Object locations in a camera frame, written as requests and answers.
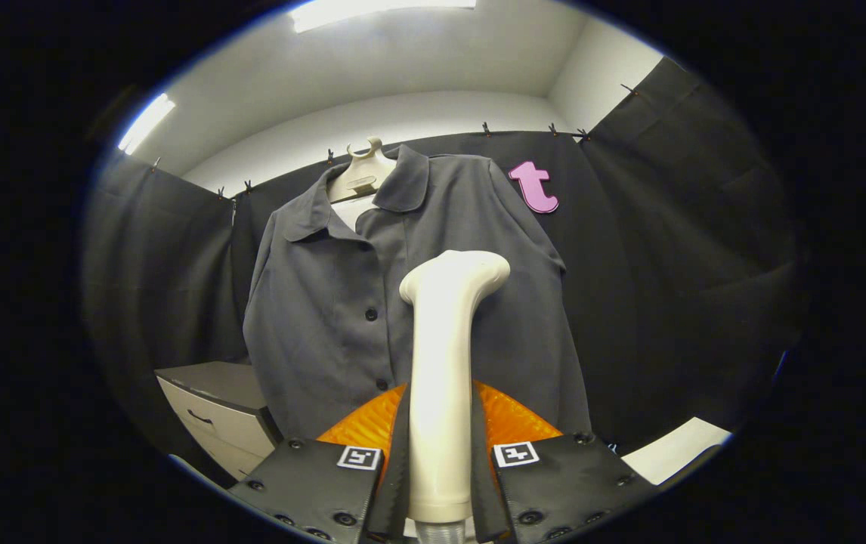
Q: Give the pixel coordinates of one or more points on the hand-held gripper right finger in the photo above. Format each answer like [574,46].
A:
[480,476]

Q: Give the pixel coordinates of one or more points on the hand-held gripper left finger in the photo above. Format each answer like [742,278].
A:
[399,476]

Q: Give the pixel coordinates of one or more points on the white garment steamer head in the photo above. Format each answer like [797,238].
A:
[440,363]

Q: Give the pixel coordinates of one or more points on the grey button shirt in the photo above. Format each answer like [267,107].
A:
[312,317]

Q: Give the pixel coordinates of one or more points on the cream clothes hanger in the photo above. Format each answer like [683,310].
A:
[361,177]

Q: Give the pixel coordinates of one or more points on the grey top drawer cabinet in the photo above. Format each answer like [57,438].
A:
[229,431]

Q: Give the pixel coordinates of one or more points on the white side table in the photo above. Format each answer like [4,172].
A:
[675,449]

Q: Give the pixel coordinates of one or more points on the narrow ceiling light panel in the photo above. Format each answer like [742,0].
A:
[146,123]

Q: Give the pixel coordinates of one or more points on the wide ceiling light panel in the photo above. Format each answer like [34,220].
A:
[380,9]

